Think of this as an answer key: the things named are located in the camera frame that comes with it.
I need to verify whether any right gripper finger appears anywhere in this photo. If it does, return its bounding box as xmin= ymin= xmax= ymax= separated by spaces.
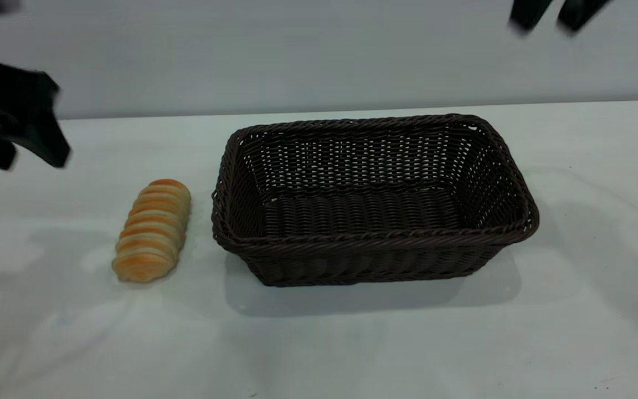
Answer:
xmin=556 ymin=0 xmax=612 ymax=33
xmin=509 ymin=0 xmax=553 ymax=35

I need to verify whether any ridged golden bread roll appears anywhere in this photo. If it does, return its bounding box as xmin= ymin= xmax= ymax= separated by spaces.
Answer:
xmin=111 ymin=179 xmax=193 ymax=284

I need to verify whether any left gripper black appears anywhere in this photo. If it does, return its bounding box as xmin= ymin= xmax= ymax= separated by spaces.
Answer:
xmin=0 ymin=30 xmax=71 ymax=171

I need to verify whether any black woven wicker basket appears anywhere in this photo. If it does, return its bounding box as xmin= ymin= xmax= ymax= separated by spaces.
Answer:
xmin=211 ymin=114 xmax=540 ymax=288

